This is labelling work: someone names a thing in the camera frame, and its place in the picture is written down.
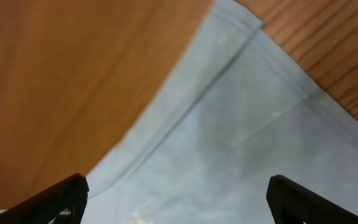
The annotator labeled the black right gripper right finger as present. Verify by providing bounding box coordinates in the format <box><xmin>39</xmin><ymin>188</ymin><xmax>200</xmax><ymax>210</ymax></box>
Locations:
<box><xmin>266</xmin><ymin>175</ymin><xmax>358</xmax><ymax>224</ymax></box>

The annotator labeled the light blue t-shirt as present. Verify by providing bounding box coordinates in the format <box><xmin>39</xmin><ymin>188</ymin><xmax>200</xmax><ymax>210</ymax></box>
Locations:
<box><xmin>82</xmin><ymin>1</ymin><xmax>358</xmax><ymax>223</ymax></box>

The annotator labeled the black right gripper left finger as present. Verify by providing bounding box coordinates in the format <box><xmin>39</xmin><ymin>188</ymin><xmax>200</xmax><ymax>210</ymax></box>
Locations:
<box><xmin>0</xmin><ymin>173</ymin><xmax>89</xmax><ymax>224</ymax></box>

